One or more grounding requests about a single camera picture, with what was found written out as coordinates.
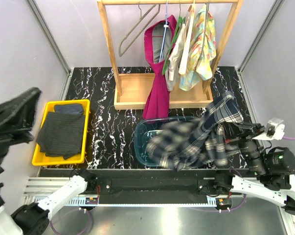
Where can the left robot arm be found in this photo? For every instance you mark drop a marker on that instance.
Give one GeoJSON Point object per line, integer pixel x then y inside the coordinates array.
{"type": "Point", "coordinates": [33, 218]}

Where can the blue denim cloth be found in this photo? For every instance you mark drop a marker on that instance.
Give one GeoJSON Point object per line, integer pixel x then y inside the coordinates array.
{"type": "Point", "coordinates": [75, 108]}

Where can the colourful floral shirt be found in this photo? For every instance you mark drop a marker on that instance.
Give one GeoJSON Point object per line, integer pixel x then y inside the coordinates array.
{"type": "Point", "coordinates": [199, 49]}

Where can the dark green hanger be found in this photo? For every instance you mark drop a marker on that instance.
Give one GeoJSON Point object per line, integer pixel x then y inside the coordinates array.
{"type": "Point", "coordinates": [178, 28]}

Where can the yellow plastic tray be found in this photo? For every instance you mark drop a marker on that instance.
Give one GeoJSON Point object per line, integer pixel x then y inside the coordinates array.
{"type": "Point", "coordinates": [40, 159]}

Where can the cream wooden hanger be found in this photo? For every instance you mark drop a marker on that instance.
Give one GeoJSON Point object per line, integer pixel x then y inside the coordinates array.
{"type": "Point", "coordinates": [189, 26]}

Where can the dark grey striped cloth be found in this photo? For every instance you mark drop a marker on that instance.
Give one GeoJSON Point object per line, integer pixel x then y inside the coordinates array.
{"type": "Point", "coordinates": [61, 135]}

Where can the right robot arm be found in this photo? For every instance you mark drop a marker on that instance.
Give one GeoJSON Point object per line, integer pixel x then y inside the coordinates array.
{"type": "Point", "coordinates": [273, 169]}

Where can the teal transparent plastic basin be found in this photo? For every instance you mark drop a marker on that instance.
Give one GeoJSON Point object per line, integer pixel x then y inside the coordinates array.
{"type": "Point", "coordinates": [147, 129]}

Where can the wooden clothes rack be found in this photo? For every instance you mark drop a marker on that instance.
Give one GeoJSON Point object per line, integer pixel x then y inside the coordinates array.
{"type": "Point", "coordinates": [135, 90]}

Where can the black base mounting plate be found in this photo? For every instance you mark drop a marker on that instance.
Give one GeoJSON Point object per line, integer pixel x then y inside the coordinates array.
{"type": "Point", "coordinates": [151, 187]}

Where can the magenta dress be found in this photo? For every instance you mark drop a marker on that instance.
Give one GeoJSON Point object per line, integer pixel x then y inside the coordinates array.
{"type": "Point", "coordinates": [157, 104]}

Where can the white garment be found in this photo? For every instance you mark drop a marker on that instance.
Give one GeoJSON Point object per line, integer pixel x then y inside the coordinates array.
{"type": "Point", "coordinates": [172, 72]}

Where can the navy plaid skirt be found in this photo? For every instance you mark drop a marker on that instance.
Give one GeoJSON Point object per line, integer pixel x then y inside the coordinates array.
{"type": "Point", "coordinates": [191, 144]}

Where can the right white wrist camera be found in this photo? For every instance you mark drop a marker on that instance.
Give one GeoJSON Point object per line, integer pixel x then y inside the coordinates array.
{"type": "Point", "coordinates": [273, 131]}

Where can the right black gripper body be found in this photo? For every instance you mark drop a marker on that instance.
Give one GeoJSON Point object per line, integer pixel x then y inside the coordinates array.
{"type": "Point", "coordinates": [243, 133]}

